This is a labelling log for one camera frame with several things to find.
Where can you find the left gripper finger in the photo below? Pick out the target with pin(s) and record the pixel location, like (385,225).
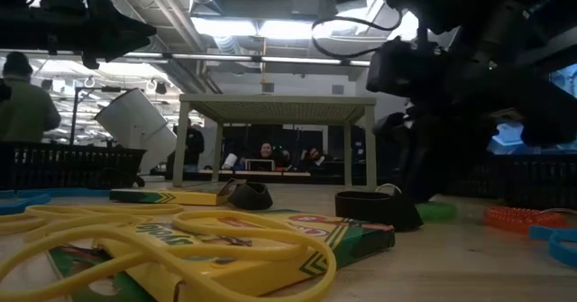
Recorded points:
(128,20)
(124,44)

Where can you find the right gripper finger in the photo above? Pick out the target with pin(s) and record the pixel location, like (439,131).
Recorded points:
(391,130)
(428,167)

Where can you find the green rubber band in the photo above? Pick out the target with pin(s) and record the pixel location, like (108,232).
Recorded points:
(437,213)

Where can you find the black slotted plastic basket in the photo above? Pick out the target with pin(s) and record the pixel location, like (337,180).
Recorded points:
(478,178)
(541,180)
(67,167)

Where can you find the orange spiral band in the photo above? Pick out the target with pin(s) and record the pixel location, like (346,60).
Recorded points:
(518,220)

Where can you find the large crayon box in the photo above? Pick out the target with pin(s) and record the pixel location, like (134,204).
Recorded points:
(356,243)

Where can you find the yellow rubber band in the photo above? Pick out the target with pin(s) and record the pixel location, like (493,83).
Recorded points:
(112,209)
(330,266)

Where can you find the small yellow crayon box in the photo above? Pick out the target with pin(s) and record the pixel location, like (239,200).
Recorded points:
(180,197)

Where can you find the light blue rubber band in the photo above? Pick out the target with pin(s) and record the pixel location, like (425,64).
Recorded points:
(27,201)

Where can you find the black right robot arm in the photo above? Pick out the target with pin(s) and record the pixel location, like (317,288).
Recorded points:
(505,36)

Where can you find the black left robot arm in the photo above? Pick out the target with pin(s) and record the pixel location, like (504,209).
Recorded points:
(27,27)

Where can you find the person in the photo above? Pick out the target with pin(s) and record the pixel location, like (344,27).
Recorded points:
(27,108)
(194,144)
(267,151)
(314,155)

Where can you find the ceiling strip light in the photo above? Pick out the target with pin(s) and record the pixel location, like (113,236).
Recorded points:
(225,58)

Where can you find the green perforated metal riser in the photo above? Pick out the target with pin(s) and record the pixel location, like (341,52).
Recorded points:
(279,110)

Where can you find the background laptop screen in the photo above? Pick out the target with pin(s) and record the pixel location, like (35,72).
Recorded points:
(260,165)

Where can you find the background wooden table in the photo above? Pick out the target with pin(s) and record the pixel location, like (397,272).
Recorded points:
(252,173)

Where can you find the white cup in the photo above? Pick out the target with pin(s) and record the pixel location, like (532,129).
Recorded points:
(230,161)

